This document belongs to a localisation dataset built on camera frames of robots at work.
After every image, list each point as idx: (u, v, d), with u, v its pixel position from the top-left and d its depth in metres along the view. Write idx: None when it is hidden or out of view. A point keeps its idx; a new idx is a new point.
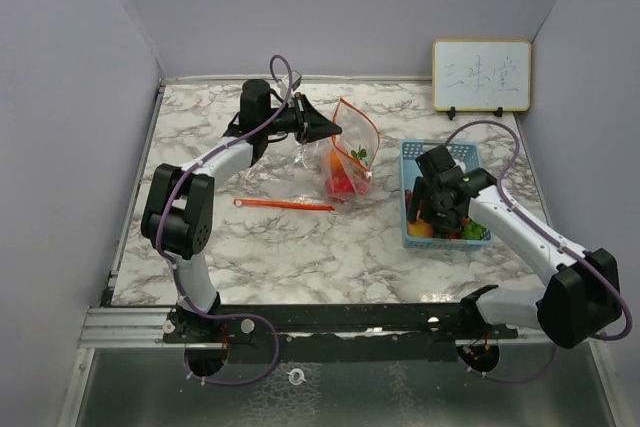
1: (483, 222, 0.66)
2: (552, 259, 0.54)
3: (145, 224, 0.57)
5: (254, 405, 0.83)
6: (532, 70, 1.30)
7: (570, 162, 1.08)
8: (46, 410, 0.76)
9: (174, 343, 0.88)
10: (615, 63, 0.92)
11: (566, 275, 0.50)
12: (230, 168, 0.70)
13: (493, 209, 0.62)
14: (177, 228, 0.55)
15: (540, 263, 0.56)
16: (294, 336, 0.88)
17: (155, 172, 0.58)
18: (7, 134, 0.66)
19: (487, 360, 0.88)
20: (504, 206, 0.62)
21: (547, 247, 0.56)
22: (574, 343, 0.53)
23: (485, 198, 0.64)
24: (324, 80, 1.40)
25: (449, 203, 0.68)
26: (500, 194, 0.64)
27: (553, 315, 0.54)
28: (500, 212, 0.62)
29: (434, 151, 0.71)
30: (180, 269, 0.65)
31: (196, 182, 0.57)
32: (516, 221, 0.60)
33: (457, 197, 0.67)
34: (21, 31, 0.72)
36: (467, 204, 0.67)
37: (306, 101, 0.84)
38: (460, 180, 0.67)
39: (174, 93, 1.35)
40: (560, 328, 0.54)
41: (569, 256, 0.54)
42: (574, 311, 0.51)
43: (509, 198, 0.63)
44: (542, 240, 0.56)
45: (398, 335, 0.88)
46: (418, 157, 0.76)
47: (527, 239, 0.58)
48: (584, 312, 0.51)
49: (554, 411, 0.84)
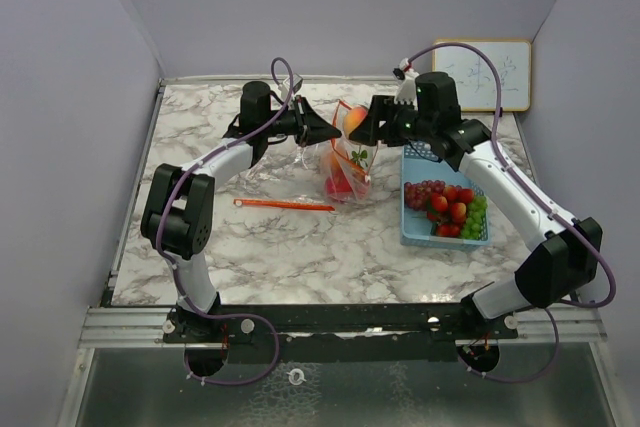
1: (470, 177, 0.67)
2: (541, 226, 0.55)
3: (145, 224, 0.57)
5: (254, 405, 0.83)
6: (532, 69, 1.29)
7: (570, 162, 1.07)
8: (46, 410, 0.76)
9: (174, 343, 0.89)
10: (615, 62, 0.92)
11: (555, 243, 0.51)
12: (230, 169, 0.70)
13: (486, 166, 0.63)
14: (178, 228, 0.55)
15: (527, 227, 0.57)
16: (294, 336, 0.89)
17: (155, 172, 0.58)
18: (7, 135, 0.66)
19: (487, 360, 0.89)
20: (498, 166, 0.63)
21: (537, 212, 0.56)
22: (549, 301, 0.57)
23: (480, 155, 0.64)
24: (324, 80, 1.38)
25: (441, 153, 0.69)
26: (495, 153, 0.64)
27: (534, 279, 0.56)
28: (493, 170, 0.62)
29: (442, 85, 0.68)
30: (180, 269, 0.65)
31: (196, 182, 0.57)
32: (510, 182, 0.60)
33: (450, 149, 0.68)
34: (21, 30, 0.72)
36: (459, 158, 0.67)
37: (306, 104, 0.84)
38: (456, 133, 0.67)
39: (174, 93, 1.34)
40: (537, 289, 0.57)
41: (558, 224, 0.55)
42: (554, 275, 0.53)
43: (505, 158, 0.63)
44: (533, 204, 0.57)
45: (398, 335, 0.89)
46: (418, 80, 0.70)
47: (518, 202, 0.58)
48: (563, 275, 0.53)
49: (554, 411, 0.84)
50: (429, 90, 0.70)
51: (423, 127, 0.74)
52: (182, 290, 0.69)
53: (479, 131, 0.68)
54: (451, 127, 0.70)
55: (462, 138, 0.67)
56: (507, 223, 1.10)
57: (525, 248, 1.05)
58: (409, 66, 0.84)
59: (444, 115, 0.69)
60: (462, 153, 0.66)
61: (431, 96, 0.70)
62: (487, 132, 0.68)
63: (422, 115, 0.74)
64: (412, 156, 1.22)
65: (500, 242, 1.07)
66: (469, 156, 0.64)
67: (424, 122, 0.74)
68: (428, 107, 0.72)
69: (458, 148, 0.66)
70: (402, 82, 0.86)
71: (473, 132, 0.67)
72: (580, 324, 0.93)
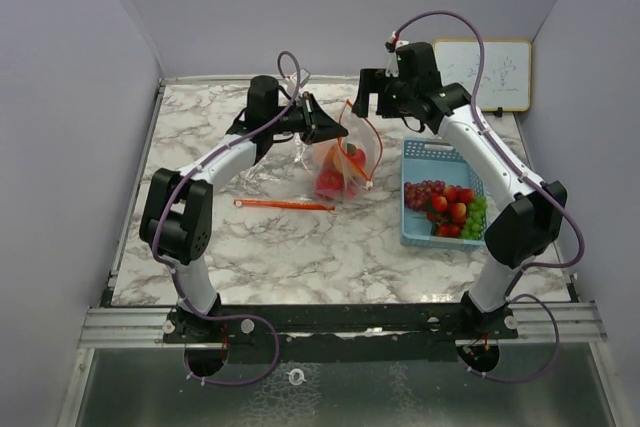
1: (451, 142, 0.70)
2: (511, 189, 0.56)
3: (144, 228, 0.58)
5: (254, 405, 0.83)
6: (532, 69, 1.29)
7: (570, 162, 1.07)
8: (46, 410, 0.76)
9: (174, 343, 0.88)
10: (615, 61, 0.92)
11: (522, 204, 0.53)
12: (231, 169, 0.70)
13: (464, 130, 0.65)
14: (177, 234, 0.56)
15: (499, 190, 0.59)
16: (294, 336, 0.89)
17: (152, 177, 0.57)
18: (7, 134, 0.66)
19: (487, 360, 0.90)
20: (475, 130, 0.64)
21: (509, 175, 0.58)
22: (514, 263, 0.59)
23: (458, 119, 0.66)
24: (324, 80, 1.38)
25: (422, 116, 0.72)
26: (473, 116, 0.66)
27: (500, 243, 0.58)
28: (470, 134, 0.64)
29: (419, 51, 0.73)
30: (179, 273, 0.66)
31: (193, 188, 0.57)
32: (485, 147, 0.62)
33: (430, 110, 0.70)
34: (22, 30, 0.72)
36: (438, 121, 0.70)
37: (314, 101, 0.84)
38: (436, 95, 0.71)
39: (174, 93, 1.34)
40: (502, 252, 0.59)
41: (528, 187, 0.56)
42: (521, 236, 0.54)
43: (482, 122, 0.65)
44: (505, 167, 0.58)
45: (398, 335, 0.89)
46: (400, 48, 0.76)
47: (492, 165, 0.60)
48: (528, 236, 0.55)
49: (554, 412, 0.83)
50: (409, 58, 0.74)
51: (406, 95, 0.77)
52: (181, 293, 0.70)
53: (460, 94, 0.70)
54: (432, 91, 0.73)
55: (442, 100, 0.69)
56: None
57: None
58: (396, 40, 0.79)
59: (424, 79, 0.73)
60: (442, 116, 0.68)
61: (411, 63, 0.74)
62: (467, 95, 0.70)
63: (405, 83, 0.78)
64: (412, 155, 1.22)
65: None
66: (448, 120, 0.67)
67: (406, 90, 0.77)
68: (410, 75, 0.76)
69: (438, 110, 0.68)
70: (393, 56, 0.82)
71: (453, 95, 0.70)
72: (580, 325, 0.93)
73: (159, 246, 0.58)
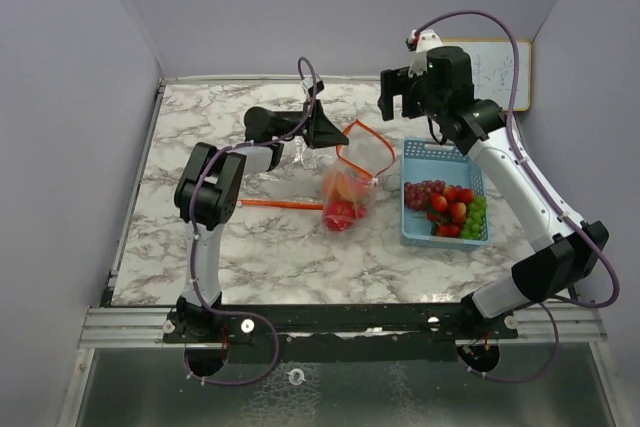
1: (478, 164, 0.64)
2: (549, 227, 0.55)
3: (178, 193, 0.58)
5: (254, 405, 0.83)
6: (532, 69, 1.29)
7: (570, 162, 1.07)
8: (46, 410, 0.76)
9: (173, 343, 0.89)
10: (615, 61, 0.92)
11: (562, 247, 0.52)
12: (252, 166, 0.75)
13: (500, 157, 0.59)
14: (209, 199, 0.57)
15: (535, 226, 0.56)
16: (293, 336, 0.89)
17: (195, 146, 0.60)
18: (7, 135, 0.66)
19: (487, 360, 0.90)
20: (511, 157, 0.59)
21: (547, 212, 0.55)
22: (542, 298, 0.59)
23: (494, 144, 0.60)
24: (324, 80, 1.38)
25: (452, 136, 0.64)
26: (510, 142, 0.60)
27: (532, 278, 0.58)
28: (507, 162, 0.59)
29: (456, 61, 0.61)
30: (199, 242, 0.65)
31: (231, 159, 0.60)
32: (523, 179, 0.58)
33: (461, 131, 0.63)
34: (22, 29, 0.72)
36: (470, 144, 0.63)
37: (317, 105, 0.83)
38: (471, 115, 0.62)
39: (174, 93, 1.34)
40: (533, 286, 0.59)
41: (567, 227, 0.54)
42: (556, 276, 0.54)
43: (520, 150, 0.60)
44: (544, 204, 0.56)
45: (398, 335, 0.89)
46: (431, 53, 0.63)
47: (529, 199, 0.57)
48: (562, 276, 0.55)
49: (555, 412, 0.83)
50: (442, 67, 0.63)
51: (432, 104, 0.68)
52: (193, 273, 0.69)
53: (494, 114, 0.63)
54: (463, 107, 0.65)
55: (475, 121, 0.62)
56: (507, 223, 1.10)
57: (525, 249, 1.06)
58: (416, 39, 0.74)
59: (457, 94, 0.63)
60: (475, 139, 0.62)
61: (444, 73, 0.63)
62: (503, 116, 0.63)
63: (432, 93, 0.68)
64: (412, 155, 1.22)
65: (500, 242, 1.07)
66: (482, 145, 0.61)
67: (434, 97, 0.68)
68: (439, 83, 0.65)
69: (471, 133, 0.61)
70: (417, 54, 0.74)
71: (487, 115, 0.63)
72: (580, 325, 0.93)
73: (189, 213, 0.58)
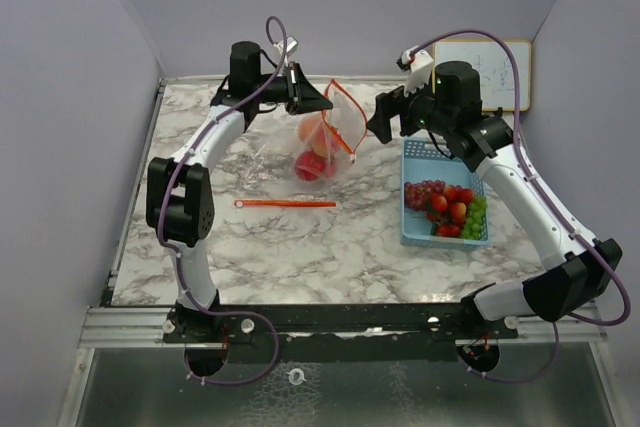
1: (488, 181, 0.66)
2: (561, 245, 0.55)
3: (149, 217, 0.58)
5: (254, 405, 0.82)
6: (532, 69, 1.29)
7: (570, 162, 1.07)
8: (46, 410, 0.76)
9: (173, 344, 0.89)
10: (615, 61, 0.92)
11: (575, 266, 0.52)
12: (226, 139, 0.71)
13: (509, 174, 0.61)
14: (179, 218, 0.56)
15: (546, 244, 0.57)
16: (294, 336, 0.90)
17: (149, 167, 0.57)
18: (7, 134, 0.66)
19: (487, 361, 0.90)
20: (520, 175, 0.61)
21: (559, 230, 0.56)
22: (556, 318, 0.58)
23: (503, 162, 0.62)
24: (323, 80, 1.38)
25: (460, 152, 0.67)
26: (518, 160, 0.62)
27: (545, 297, 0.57)
28: (516, 180, 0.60)
29: (464, 78, 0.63)
30: (184, 258, 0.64)
31: (191, 174, 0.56)
32: (532, 196, 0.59)
33: (468, 148, 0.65)
34: (23, 29, 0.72)
36: (477, 161, 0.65)
37: (299, 72, 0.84)
38: (478, 132, 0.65)
39: (174, 93, 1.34)
40: (546, 306, 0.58)
41: (579, 245, 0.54)
42: (570, 294, 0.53)
43: (528, 167, 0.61)
44: (555, 222, 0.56)
45: (398, 335, 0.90)
46: (440, 71, 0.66)
47: (540, 217, 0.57)
48: (576, 294, 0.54)
49: (556, 413, 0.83)
50: (451, 83, 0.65)
51: (439, 121, 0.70)
52: (184, 285, 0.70)
53: (502, 131, 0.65)
54: (471, 124, 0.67)
55: (483, 139, 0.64)
56: (507, 223, 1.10)
57: (525, 249, 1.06)
58: (411, 59, 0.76)
59: (465, 110, 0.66)
60: (483, 156, 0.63)
61: (453, 89, 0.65)
62: (510, 133, 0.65)
63: (439, 110, 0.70)
64: (412, 155, 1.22)
65: (501, 242, 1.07)
66: (491, 162, 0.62)
67: (441, 115, 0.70)
68: (447, 100, 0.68)
69: (479, 151, 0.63)
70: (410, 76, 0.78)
71: (494, 132, 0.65)
72: (580, 325, 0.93)
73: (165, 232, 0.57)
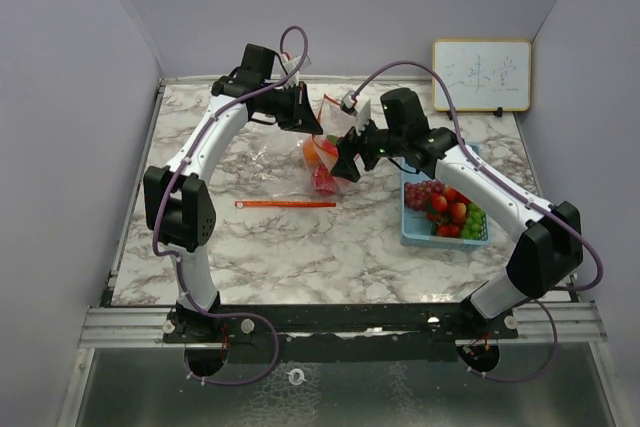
1: (448, 183, 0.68)
2: (520, 217, 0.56)
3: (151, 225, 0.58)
5: (254, 405, 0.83)
6: (532, 69, 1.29)
7: (570, 162, 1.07)
8: (46, 410, 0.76)
9: (173, 344, 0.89)
10: (615, 60, 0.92)
11: (537, 231, 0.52)
12: (225, 136, 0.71)
13: (460, 168, 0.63)
14: (179, 225, 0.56)
15: (510, 221, 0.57)
16: (293, 336, 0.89)
17: (145, 176, 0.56)
18: (7, 135, 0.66)
19: (487, 360, 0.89)
20: (470, 167, 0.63)
21: (515, 204, 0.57)
22: (542, 293, 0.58)
23: (451, 160, 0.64)
24: (323, 80, 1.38)
25: (417, 165, 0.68)
26: (465, 154, 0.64)
27: (524, 274, 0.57)
28: (467, 172, 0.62)
29: (405, 99, 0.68)
30: (184, 261, 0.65)
31: (188, 185, 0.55)
32: (485, 181, 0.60)
33: (423, 158, 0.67)
34: (23, 30, 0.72)
36: (434, 166, 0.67)
37: (308, 93, 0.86)
38: (426, 141, 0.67)
39: (174, 93, 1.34)
40: (528, 283, 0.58)
41: (537, 212, 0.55)
42: (543, 264, 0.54)
43: (475, 158, 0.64)
44: (510, 198, 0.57)
45: (398, 335, 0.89)
46: (383, 97, 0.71)
47: (497, 198, 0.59)
48: (550, 263, 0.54)
49: (555, 412, 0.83)
50: (395, 105, 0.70)
51: (395, 142, 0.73)
52: (184, 286, 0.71)
53: (448, 137, 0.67)
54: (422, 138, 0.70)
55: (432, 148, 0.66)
56: None
57: None
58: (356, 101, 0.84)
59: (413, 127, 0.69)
60: (436, 162, 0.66)
61: (398, 112, 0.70)
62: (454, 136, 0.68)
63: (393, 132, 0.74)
64: None
65: (501, 242, 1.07)
66: (442, 163, 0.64)
67: (395, 138, 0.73)
68: (396, 122, 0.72)
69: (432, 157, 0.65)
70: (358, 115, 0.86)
71: (442, 139, 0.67)
72: (580, 324, 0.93)
73: (167, 235, 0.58)
